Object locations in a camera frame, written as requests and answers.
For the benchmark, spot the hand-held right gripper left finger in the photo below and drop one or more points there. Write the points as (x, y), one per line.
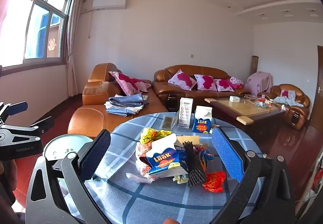
(97, 153)

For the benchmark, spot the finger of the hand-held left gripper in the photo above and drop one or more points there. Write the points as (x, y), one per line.
(17, 107)
(37, 126)

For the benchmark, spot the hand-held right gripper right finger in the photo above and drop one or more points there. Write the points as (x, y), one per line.
(227, 153)

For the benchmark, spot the blue orange foil wrapper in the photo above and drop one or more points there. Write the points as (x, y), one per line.
(205, 158)

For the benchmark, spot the pale green cartoon basin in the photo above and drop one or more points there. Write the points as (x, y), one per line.
(63, 142)

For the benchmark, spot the red foil wrapper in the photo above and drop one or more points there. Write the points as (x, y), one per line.
(214, 182)

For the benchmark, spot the black foam net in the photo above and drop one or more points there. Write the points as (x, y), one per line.
(193, 163)

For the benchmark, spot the pale yellow foam block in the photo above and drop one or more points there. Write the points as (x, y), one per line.
(189, 140)

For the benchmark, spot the white red-print plastic bag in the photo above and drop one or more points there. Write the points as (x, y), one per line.
(141, 163)

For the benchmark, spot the yellow white plastic bag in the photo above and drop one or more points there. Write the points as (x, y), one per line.
(180, 179)

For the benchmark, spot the yellow wrapper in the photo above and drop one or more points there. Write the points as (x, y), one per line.
(151, 135)

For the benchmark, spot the crushed blue carton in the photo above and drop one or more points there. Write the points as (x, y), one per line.
(164, 158)

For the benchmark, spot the blue white gable carton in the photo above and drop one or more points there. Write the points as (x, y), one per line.
(202, 123)

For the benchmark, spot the wooden glass-top coffee table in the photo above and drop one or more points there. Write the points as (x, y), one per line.
(242, 110)

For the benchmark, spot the white tissue box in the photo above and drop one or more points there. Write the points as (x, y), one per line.
(234, 99)

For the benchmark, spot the orange leather chaise sofa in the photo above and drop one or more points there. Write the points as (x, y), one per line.
(93, 97)

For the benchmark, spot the tall white carton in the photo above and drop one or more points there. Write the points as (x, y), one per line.
(185, 112)

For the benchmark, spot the folded grey-blue sheet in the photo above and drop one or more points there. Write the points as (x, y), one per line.
(126, 101)

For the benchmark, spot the brown leather three-seat sofa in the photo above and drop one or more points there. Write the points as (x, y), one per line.
(196, 95)

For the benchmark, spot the clear seasoning packet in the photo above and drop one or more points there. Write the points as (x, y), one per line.
(167, 122)

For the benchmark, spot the crumpled pink cloth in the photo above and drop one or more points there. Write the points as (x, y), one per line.
(237, 82)

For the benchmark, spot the red paper window decoration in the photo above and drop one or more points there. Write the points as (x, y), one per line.
(52, 44)

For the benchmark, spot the blue plaid tablecloth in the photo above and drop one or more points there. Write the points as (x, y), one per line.
(151, 201)

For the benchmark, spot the large pink floral pillow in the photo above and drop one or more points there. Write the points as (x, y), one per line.
(128, 82)

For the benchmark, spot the pink floral cloth cover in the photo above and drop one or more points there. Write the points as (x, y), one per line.
(260, 82)

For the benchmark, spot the brown leather armchair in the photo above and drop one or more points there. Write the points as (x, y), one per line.
(300, 115)

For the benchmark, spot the grey cloth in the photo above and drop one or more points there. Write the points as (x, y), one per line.
(290, 100)

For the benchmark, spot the small pink pillow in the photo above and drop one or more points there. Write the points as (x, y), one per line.
(284, 93)

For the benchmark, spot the sliding window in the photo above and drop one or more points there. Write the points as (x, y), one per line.
(37, 24)

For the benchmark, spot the beige curtain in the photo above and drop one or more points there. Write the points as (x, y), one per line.
(75, 37)

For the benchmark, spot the rolled bamboo mat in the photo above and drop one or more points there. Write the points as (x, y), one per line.
(254, 64)

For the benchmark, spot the brown wooden door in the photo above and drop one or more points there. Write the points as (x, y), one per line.
(318, 87)

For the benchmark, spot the white air conditioner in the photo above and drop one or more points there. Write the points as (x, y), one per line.
(109, 3)

